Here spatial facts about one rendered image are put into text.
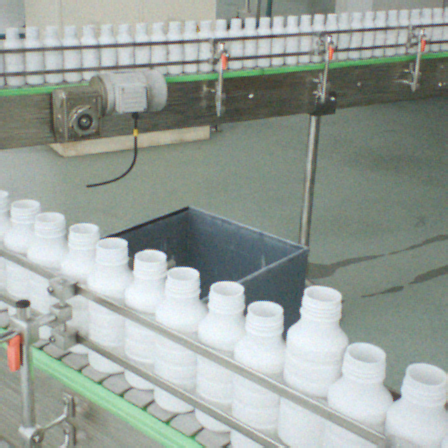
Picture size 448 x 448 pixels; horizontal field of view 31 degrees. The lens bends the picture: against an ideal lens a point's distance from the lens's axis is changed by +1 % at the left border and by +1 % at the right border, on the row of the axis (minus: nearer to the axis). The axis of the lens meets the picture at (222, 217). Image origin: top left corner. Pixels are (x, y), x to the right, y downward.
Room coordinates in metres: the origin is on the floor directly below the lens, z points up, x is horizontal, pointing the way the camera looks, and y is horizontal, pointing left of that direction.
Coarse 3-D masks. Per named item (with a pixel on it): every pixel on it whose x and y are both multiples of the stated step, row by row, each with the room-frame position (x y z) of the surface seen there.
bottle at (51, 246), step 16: (48, 224) 0.92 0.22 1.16; (64, 224) 0.94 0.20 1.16; (48, 240) 0.92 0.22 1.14; (64, 240) 0.94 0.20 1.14; (32, 256) 0.92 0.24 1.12; (48, 256) 0.91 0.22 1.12; (64, 256) 0.92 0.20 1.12; (32, 272) 0.92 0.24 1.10; (32, 288) 0.92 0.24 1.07; (32, 304) 0.92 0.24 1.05; (48, 304) 0.91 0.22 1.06; (48, 336) 0.91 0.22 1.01
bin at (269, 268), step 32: (160, 224) 1.49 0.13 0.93; (192, 224) 1.55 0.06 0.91; (224, 224) 1.50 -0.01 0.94; (128, 256) 1.43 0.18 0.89; (192, 256) 1.55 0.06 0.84; (224, 256) 1.49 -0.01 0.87; (256, 256) 1.44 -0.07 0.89; (288, 256) 1.32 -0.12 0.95; (256, 288) 1.25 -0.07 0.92; (288, 288) 1.33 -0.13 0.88; (288, 320) 1.33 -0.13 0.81
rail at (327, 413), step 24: (24, 264) 0.92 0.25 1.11; (120, 312) 0.81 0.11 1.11; (168, 336) 0.76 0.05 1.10; (120, 360) 0.81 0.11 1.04; (216, 360) 0.71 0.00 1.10; (168, 384) 0.76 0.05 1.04; (264, 384) 0.67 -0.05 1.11; (384, 384) 0.67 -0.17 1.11; (216, 408) 0.71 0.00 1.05; (312, 408) 0.64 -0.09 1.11; (240, 432) 0.69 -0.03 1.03; (360, 432) 0.60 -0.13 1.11
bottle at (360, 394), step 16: (352, 352) 0.66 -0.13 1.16; (368, 352) 0.66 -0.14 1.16; (384, 352) 0.65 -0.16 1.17; (352, 368) 0.63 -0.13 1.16; (368, 368) 0.63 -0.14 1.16; (384, 368) 0.63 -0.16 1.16; (336, 384) 0.65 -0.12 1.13; (352, 384) 0.63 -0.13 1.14; (368, 384) 0.62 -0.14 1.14; (336, 400) 0.63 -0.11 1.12; (352, 400) 0.62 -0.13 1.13; (368, 400) 0.62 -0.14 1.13; (384, 400) 0.63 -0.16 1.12; (352, 416) 0.62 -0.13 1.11; (368, 416) 0.61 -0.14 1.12; (384, 416) 0.62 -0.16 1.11; (336, 432) 0.62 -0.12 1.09
